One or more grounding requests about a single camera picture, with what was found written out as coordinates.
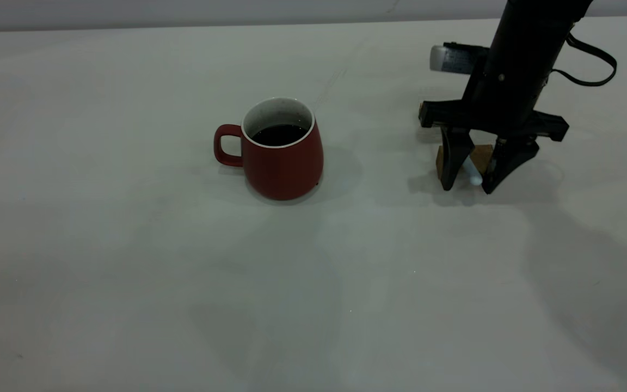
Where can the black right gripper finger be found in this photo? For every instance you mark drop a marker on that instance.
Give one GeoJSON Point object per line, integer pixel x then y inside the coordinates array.
{"type": "Point", "coordinates": [509, 158]}
{"type": "Point", "coordinates": [455, 152]}

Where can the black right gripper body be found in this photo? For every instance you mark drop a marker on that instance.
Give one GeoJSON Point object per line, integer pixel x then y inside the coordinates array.
{"type": "Point", "coordinates": [504, 103]}

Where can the red ceramic mug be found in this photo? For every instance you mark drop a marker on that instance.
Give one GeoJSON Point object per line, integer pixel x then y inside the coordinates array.
{"type": "Point", "coordinates": [283, 169]}

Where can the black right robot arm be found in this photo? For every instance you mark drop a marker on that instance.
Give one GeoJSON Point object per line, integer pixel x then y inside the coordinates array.
{"type": "Point", "coordinates": [536, 27]}

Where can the dark coffee liquid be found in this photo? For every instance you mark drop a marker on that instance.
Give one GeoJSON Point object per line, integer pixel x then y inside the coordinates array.
{"type": "Point", "coordinates": [278, 135]}

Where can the notched wooden block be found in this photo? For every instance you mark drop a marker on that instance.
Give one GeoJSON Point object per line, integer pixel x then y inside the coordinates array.
{"type": "Point", "coordinates": [482, 154]}

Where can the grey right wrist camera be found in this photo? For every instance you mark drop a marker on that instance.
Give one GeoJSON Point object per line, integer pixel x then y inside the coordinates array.
{"type": "Point", "coordinates": [452, 59]}

